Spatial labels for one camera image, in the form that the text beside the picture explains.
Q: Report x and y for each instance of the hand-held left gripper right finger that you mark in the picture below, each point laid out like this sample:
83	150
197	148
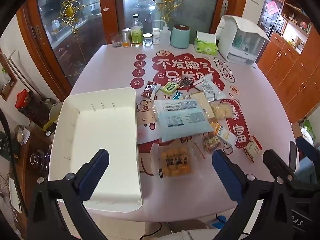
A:
223	173

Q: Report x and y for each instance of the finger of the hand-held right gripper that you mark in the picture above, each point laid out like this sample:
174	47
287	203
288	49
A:
306	146
276	163

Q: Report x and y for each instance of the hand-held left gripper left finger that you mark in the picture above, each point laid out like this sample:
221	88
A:
96	171

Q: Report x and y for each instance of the red white snack packet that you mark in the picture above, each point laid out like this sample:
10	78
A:
252	148

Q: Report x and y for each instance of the clear nut candy packet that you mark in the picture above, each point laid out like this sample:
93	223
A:
210	142

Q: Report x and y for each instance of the orange white snack packet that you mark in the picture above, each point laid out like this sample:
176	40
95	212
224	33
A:
225	135

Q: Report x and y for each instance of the clear packet of yellow pastries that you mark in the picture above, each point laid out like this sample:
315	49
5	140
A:
175	160

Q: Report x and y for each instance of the white plastic tray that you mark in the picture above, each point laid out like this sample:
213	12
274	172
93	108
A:
105	120

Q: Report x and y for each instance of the large light blue snack bag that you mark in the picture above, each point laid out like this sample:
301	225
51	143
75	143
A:
182	125

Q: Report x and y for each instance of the silver white snack packet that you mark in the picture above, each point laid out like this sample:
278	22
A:
207	88

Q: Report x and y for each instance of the black round appliance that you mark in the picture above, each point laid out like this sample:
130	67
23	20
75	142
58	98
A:
37	160

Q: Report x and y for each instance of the clear rice cracker packet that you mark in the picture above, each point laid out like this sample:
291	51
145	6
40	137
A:
221	110

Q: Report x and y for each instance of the white pitcher with yellow rim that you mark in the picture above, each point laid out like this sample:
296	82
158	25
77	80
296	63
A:
53	115

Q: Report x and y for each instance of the wooden side table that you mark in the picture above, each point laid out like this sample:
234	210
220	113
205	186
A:
23	155

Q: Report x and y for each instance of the cream wafer packet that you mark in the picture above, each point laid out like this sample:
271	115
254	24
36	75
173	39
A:
200	100

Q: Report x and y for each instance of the dark wicker basket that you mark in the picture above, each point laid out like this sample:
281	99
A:
37	111

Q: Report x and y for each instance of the small blue snack packet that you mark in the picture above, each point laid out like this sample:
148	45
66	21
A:
178	96

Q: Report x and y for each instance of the dark red snack packet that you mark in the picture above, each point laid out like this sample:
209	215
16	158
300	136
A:
148	89

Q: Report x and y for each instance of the clear packet of dark snack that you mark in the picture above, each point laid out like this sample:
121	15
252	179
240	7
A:
184	82

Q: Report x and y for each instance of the green snack packet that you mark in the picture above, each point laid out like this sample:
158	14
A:
170	88

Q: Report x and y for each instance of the small white stick packet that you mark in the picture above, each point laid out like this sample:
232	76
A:
157	88

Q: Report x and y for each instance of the white countertop appliance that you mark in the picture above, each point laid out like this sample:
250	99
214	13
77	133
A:
235	42

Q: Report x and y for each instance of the green tissue pack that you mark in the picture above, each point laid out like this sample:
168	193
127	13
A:
205	46

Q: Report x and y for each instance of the metal pole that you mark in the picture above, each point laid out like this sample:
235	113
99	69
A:
18	66

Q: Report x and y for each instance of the glass tumbler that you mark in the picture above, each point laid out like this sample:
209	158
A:
116	41

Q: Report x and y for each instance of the wooden framed glass door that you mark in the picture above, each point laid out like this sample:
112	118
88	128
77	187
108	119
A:
200	5
50	42

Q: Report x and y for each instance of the small glass jar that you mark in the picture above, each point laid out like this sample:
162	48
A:
147	40

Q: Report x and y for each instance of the teal canister with brown lid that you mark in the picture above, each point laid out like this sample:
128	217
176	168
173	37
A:
180	38

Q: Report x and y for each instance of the green label glass bottle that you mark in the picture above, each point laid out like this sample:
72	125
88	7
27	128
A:
136	35

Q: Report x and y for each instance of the white pill bottle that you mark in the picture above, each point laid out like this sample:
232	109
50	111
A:
156	36

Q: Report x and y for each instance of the white squeeze bottle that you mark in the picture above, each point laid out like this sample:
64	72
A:
165	36

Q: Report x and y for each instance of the wooden wall cabinet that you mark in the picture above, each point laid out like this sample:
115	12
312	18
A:
287	62

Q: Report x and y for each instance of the wooden wall niche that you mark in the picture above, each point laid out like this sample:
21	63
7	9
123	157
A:
7	80

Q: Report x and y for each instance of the red wall decoration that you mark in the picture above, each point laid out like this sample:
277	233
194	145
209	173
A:
273	7

